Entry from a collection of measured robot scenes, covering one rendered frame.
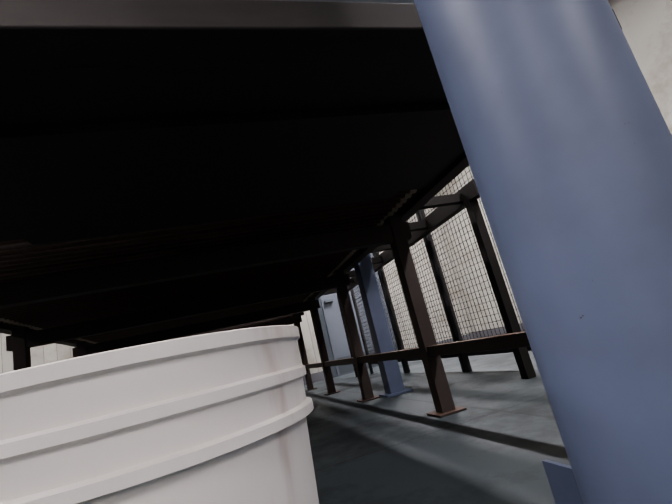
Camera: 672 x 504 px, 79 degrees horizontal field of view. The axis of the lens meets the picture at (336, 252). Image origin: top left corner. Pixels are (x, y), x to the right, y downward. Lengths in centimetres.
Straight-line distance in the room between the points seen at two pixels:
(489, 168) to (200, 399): 32
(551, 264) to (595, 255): 3
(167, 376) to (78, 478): 6
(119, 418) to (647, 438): 36
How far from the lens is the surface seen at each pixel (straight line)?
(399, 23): 84
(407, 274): 179
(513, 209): 41
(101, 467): 28
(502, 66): 44
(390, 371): 268
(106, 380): 27
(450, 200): 231
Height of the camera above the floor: 34
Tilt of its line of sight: 13 degrees up
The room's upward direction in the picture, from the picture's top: 14 degrees counter-clockwise
